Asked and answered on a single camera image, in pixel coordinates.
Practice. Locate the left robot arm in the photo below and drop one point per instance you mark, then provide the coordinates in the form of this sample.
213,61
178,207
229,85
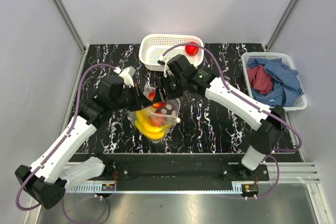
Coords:
46,180

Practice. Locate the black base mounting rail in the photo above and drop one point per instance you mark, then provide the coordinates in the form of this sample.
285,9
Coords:
179,174

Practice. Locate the aluminium frame post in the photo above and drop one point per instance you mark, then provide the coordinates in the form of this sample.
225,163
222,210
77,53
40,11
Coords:
281,24
69,24

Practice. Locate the right aluminium frame post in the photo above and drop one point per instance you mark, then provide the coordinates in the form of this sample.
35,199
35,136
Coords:
281,24

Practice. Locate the white perforated plastic basket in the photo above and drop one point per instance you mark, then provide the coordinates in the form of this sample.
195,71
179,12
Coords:
154,46

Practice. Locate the blue checkered cloth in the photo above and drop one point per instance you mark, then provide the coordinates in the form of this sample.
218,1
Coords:
287,87

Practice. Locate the dark red cloth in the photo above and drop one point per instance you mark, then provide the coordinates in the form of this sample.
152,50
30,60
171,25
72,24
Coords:
260,80

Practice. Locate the yellow fake banana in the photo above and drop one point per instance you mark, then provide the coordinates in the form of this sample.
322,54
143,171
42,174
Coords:
150,131

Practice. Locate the red fake apple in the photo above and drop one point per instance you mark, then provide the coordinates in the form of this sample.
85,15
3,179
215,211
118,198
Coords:
191,48

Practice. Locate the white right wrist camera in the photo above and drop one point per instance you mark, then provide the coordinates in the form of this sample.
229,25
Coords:
163,62

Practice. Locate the left aluminium frame post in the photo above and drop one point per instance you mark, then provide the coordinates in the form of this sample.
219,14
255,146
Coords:
69,24

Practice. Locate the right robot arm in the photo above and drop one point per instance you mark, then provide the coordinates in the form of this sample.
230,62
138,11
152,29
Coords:
268,124

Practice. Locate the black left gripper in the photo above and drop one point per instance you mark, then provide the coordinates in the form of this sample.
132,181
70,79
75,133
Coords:
141,100

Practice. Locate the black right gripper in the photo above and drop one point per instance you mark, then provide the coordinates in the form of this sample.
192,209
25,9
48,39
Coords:
164,81

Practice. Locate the lavender plastic basket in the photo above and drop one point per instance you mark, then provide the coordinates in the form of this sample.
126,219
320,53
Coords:
301,101

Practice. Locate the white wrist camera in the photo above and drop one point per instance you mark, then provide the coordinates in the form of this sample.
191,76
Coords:
163,62
127,75

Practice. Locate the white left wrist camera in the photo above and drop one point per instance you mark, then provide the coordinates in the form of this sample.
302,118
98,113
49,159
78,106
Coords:
127,75

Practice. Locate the small red fake fruit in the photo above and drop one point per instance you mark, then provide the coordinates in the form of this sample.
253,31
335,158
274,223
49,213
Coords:
157,119

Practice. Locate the polka dot zip top bag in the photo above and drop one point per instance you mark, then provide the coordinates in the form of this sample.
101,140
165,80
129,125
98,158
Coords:
169,109

